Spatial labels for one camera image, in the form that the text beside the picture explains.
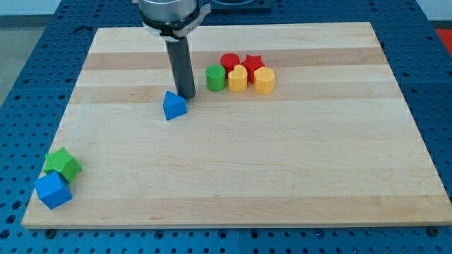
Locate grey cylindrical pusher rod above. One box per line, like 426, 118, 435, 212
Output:
165, 37, 196, 99

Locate blue triangle block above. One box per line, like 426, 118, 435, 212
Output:
162, 91, 188, 121

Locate wooden board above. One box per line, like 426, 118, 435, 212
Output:
22, 22, 451, 229

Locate green cylinder block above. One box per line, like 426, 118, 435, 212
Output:
205, 64, 225, 92

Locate red cylinder block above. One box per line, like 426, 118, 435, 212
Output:
220, 53, 240, 79

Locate yellow heart block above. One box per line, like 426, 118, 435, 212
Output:
228, 65, 248, 92

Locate red star block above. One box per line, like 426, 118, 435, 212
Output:
241, 54, 266, 84

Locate yellow hexagon block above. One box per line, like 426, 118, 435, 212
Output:
254, 67, 275, 95

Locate green star block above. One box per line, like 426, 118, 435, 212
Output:
43, 147, 82, 183

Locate blue cube block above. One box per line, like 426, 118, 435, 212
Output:
34, 171, 73, 210

